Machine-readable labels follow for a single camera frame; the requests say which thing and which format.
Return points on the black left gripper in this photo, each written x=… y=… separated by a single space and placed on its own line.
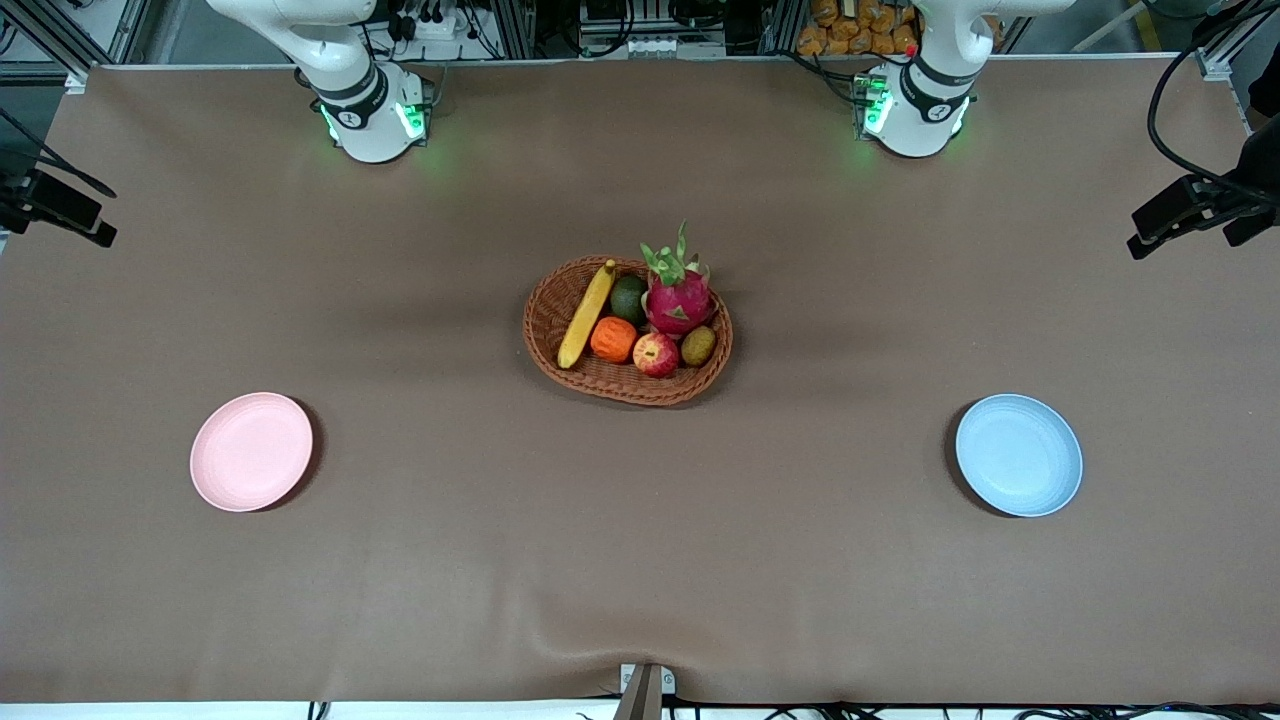
x=1249 y=199

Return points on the yellow banana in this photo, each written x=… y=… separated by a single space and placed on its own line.
x=585 y=320

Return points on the red yellow apple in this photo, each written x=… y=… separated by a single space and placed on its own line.
x=656 y=356

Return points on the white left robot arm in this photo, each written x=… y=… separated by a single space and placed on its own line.
x=920 y=120

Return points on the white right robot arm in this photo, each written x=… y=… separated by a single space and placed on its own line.
x=365 y=120

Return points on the blue plate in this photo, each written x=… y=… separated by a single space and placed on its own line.
x=1018 y=455

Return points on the pink plate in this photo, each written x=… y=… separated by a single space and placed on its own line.
x=250 y=452

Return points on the bag of orange snacks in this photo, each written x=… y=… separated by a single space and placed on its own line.
x=850 y=30

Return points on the white power strip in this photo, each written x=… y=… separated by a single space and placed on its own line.
x=440 y=22

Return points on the brown kiwi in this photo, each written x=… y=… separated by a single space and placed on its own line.
x=698 y=346

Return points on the pink dragon fruit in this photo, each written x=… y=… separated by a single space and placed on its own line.
x=678 y=300

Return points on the dark green avocado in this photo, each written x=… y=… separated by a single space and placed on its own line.
x=628 y=300

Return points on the brown wicker basket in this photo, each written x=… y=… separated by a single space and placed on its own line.
x=600 y=380

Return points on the orange fruit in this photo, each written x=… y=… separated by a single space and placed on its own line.
x=612 y=340

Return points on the brown table cloth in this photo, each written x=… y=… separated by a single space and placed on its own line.
x=640 y=560

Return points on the grey metal table clamp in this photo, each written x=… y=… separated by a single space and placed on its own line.
x=645 y=690

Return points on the aluminium frame profile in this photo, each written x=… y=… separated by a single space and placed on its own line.
x=1215 y=62
x=50 y=40

